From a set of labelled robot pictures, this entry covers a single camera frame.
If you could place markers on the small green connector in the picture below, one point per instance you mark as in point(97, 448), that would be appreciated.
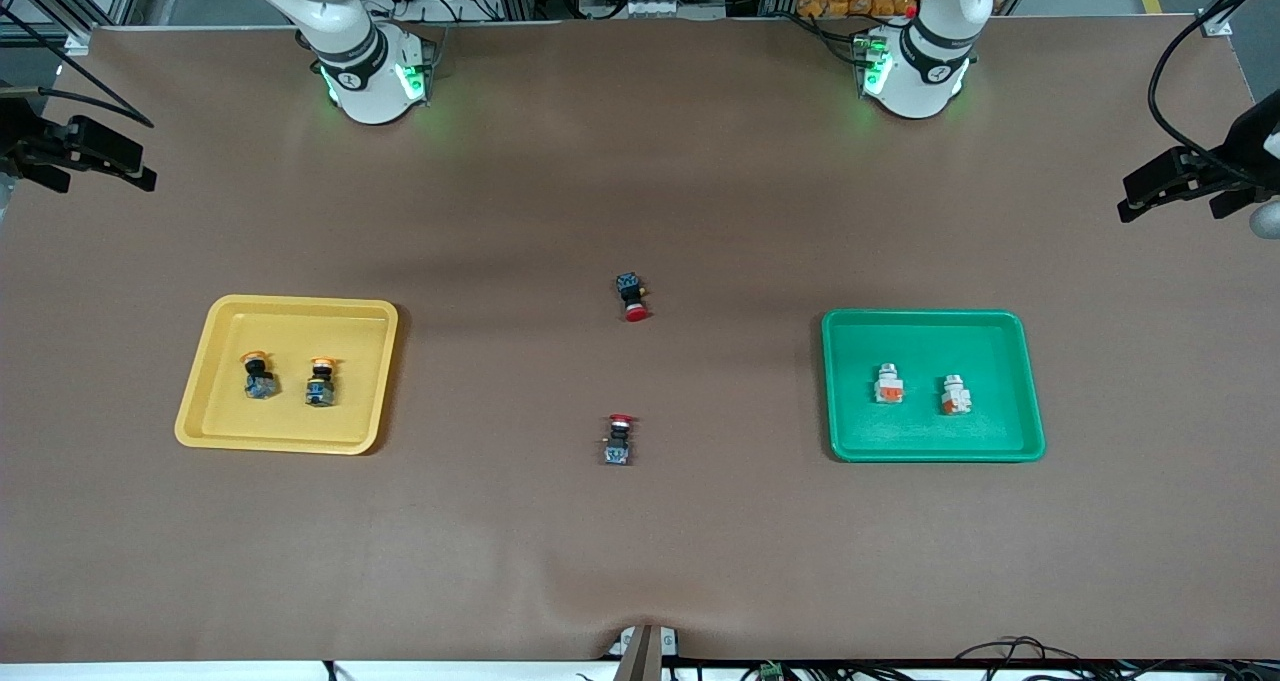
point(770, 671)

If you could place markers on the yellow push button switch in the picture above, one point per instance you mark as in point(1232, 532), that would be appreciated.
point(258, 376)
point(320, 383)

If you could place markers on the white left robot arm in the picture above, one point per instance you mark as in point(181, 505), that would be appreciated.
point(925, 71)

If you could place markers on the white power strip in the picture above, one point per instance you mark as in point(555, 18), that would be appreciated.
point(650, 6)

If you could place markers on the metal table edge clamp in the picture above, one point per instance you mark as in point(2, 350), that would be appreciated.
point(640, 651)

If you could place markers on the green plastic tray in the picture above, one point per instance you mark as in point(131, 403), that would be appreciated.
point(930, 341)

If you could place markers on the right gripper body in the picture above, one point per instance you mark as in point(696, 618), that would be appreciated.
point(22, 133)

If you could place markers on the yellow plastic tray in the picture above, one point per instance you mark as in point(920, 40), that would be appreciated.
point(290, 426)

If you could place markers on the brown table cover sheet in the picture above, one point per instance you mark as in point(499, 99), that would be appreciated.
point(700, 541)

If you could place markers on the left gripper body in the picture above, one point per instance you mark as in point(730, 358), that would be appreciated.
point(1243, 153)

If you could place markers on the red mushroom button switch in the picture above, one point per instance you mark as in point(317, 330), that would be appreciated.
point(632, 296)
point(618, 441)

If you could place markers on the white button with orange block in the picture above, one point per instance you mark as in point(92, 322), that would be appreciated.
point(888, 384)
point(955, 395)

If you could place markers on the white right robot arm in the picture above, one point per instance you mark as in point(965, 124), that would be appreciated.
point(350, 61)

